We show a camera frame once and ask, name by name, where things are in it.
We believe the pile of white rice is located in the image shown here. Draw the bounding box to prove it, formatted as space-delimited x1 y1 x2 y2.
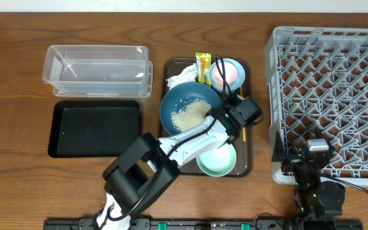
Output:
171 98 211 132

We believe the mint green bowl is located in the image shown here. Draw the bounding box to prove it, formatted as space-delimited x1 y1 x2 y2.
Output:
196 144 237 177

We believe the dark blue plate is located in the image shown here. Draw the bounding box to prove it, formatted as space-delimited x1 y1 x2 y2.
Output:
160 82 221 135

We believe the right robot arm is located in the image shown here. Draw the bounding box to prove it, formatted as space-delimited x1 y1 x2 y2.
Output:
272 130 345 222

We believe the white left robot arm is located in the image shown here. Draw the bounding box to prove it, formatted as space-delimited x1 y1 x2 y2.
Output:
95 97 264 229

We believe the grey dishwasher rack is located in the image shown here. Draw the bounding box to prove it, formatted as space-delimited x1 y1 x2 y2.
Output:
264 26 368 187

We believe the black waste tray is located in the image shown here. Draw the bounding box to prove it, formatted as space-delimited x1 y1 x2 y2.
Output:
47 100 141 158

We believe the wooden chopstick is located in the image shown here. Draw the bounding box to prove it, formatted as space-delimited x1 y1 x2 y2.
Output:
239 86 247 142

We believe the pink cup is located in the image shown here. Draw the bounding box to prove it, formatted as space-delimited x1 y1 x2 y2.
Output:
212 61 238 89

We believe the brown serving tray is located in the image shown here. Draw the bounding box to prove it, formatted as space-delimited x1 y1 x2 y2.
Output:
158 57 253 178

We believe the crumpled white napkin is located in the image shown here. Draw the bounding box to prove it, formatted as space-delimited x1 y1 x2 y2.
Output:
166 63 198 89

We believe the yellow snack wrapper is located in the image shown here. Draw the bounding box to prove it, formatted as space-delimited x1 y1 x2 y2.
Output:
195 52 211 86

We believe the clear plastic bin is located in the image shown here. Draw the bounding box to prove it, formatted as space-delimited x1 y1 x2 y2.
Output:
42 45 153 98

